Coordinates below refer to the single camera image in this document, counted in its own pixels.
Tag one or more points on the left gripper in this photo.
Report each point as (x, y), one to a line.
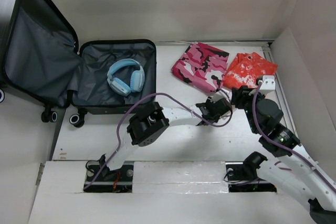
(210, 100)

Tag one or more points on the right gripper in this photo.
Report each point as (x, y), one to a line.
(241, 93)

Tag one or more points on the pink camouflage clothing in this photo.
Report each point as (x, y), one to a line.
(202, 66)

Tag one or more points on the orange white clothing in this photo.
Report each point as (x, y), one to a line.
(246, 68)

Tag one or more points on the light blue headphones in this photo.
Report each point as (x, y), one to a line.
(126, 76)

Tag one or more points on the black kids suitcase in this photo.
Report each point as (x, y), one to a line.
(43, 62)

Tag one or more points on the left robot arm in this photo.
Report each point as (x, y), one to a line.
(148, 124)

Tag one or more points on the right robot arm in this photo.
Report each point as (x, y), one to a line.
(305, 180)

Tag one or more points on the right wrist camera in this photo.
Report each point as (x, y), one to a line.
(267, 84)

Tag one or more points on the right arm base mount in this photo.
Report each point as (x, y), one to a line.
(242, 176)

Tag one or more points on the aluminium rail frame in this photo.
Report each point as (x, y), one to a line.
(169, 51)

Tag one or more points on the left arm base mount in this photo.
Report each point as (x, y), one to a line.
(116, 181)

